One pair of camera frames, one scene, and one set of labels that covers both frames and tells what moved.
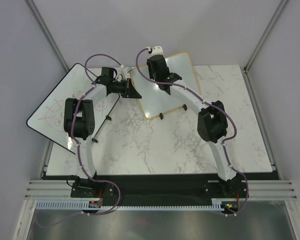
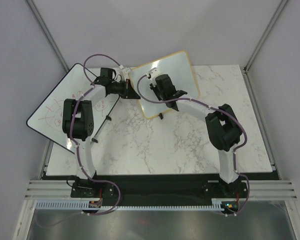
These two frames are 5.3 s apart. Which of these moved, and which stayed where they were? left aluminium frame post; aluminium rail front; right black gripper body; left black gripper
Moved: right black gripper body
Stayed: left aluminium frame post; aluminium rail front; left black gripper
